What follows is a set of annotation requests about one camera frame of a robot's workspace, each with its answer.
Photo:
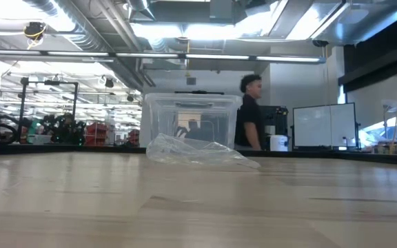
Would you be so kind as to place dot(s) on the clear plastic zip bag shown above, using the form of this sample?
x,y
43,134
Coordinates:
x,y
198,153

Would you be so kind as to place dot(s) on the clear plastic storage box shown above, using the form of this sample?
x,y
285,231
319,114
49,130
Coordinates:
x,y
164,120

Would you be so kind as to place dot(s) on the person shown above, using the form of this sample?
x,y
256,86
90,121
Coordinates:
x,y
248,117
193,132

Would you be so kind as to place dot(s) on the small red storage bins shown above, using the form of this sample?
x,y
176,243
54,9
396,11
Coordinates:
x,y
134,137

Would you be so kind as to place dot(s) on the white bucket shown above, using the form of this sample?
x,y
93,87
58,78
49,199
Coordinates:
x,y
279,143

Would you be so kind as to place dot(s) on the red storage bin rack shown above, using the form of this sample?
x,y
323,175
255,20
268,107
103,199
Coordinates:
x,y
96,134

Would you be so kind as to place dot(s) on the whiteboard on stand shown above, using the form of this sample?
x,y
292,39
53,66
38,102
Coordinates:
x,y
324,125

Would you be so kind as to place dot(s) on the black background robot rig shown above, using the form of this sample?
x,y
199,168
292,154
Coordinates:
x,y
60,129

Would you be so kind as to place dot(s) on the grey square wall vent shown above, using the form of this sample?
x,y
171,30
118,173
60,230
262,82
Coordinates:
x,y
191,81

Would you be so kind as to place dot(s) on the black 3D printer enclosure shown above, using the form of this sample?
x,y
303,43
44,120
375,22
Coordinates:
x,y
276,118

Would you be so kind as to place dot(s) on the black aluminium table frame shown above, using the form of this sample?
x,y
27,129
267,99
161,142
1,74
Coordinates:
x,y
64,149

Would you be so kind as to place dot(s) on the black dome camera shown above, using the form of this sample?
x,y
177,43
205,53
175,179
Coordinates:
x,y
320,43

